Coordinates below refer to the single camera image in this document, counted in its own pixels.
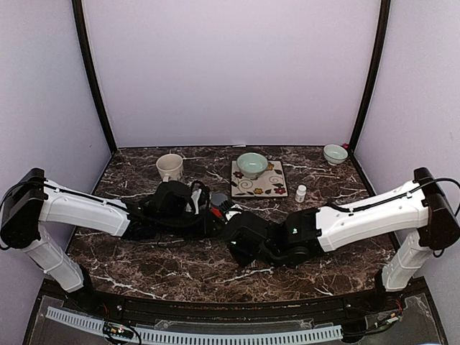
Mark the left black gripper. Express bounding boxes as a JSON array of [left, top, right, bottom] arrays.
[[159, 209, 224, 241]]

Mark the red pill bottle grey lid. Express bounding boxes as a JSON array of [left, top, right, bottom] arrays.
[[210, 193, 228, 217]]

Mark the white pill bottle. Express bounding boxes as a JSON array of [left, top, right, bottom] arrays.
[[295, 185, 307, 203]]

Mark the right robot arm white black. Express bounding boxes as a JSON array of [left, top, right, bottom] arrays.
[[219, 167, 459, 312]]

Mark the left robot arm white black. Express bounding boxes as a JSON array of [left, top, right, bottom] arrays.
[[1, 168, 220, 313]]

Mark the cream ceramic mug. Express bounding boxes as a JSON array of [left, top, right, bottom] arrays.
[[156, 154, 184, 183]]

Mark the celadon green bowl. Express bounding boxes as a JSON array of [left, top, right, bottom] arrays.
[[236, 152, 268, 179]]

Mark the floral square coaster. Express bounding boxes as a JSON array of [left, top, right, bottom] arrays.
[[230, 160, 289, 198]]

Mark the small circuit board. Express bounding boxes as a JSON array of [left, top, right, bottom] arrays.
[[102, 322, 134, 340]]

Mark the small white bowl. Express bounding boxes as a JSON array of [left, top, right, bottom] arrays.
[[323, 144, 349, 166]]

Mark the white slotted cable duct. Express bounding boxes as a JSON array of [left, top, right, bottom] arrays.
[[45, 307, 344, 345]]

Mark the black left frame post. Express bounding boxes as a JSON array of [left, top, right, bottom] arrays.
[[71, 0, 118, 155]]

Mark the black frame post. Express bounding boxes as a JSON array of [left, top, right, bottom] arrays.
[[71, 0, 118, 155], [349, 0, 391, 154]]

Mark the black right frame post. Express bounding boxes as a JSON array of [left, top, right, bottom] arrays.
[[349, 0, 391, 154]]

